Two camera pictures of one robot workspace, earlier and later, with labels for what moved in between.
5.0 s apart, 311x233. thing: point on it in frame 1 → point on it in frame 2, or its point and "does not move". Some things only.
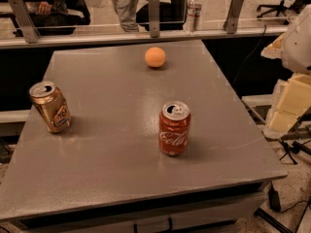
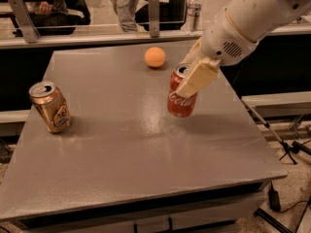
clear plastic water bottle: [192, 23] does not move
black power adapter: [274, 199] does not move
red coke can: [174, 125] → [180, 105]
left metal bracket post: [24, 19] does not move
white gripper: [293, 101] → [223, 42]
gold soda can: [51, 105] does not move
